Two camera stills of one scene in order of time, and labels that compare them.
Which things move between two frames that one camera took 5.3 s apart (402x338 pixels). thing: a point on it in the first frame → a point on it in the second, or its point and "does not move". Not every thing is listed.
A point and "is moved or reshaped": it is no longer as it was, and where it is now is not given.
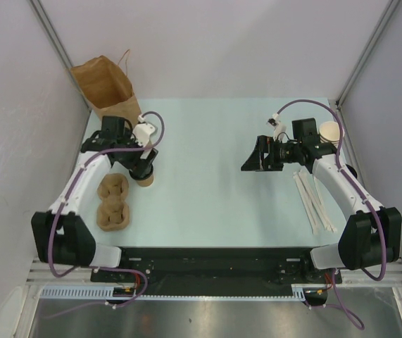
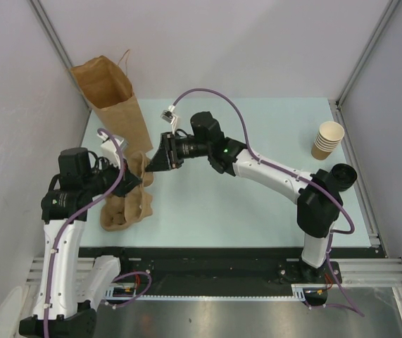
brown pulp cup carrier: (112, 213) is moved or reshaped
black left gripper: (131, 164) → (127, 182)
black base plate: (181, 267) does not move
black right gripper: (257, 160) → (166, 158)
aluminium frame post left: (65, 59) does not move
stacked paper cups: (329, 132) does not move
